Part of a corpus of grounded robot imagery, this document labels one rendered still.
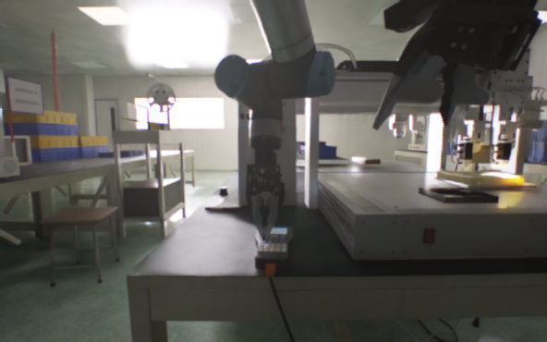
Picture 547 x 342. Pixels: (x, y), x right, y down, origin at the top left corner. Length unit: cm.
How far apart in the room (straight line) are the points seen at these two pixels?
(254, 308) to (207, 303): 9
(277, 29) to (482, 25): 25
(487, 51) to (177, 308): 60
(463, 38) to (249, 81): 32
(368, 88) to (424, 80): 66
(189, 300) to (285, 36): 49
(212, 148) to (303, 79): 770
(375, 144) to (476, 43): 819
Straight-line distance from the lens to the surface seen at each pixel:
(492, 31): 37
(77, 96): 947
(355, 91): 99
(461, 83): 44
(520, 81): 113
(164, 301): 59
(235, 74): 52
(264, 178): 57
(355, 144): 832
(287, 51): 45
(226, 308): 57
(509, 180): 102
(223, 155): 808
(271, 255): 55
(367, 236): 58
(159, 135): 282
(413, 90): 35
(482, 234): 69
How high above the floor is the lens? 100
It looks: 7 degrees down
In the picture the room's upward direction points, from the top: straight up
